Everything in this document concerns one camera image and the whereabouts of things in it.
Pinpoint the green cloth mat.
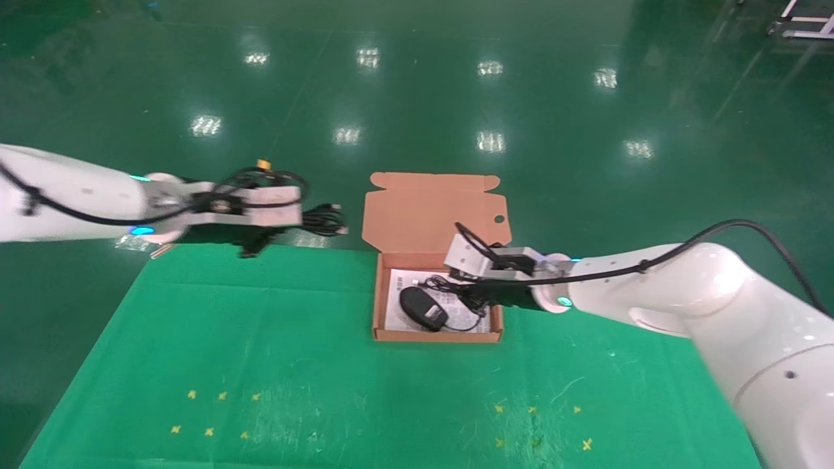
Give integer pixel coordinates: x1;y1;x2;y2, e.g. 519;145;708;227
20;240;763;469

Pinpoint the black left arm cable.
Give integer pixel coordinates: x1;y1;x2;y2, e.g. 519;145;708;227
0;158;311;227

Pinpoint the white printed paper leaflet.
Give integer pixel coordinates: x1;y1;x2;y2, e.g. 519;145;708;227
384;269;491;334

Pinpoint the black data cable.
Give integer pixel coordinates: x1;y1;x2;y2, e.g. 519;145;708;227
298;203;350;237

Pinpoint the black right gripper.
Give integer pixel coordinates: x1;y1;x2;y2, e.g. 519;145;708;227
456;278;545;319

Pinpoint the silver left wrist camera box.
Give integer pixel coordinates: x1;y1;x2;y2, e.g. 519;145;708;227
189;185;304;229

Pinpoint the open orange cardboard box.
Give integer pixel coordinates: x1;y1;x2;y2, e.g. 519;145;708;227
362;172;512;344

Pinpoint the black wired computer mouse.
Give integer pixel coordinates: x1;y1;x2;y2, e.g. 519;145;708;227
398;274;488;334

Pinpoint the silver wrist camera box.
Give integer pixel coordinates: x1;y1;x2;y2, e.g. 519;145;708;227
189;185;304;229
444;233;549;281

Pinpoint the white metal cart frame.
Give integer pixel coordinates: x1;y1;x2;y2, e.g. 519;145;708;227
768;0;834;41

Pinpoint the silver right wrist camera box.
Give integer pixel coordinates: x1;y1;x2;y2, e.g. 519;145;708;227
444;233;549;281

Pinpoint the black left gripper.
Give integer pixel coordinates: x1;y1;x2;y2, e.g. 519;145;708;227
195;223;300;260

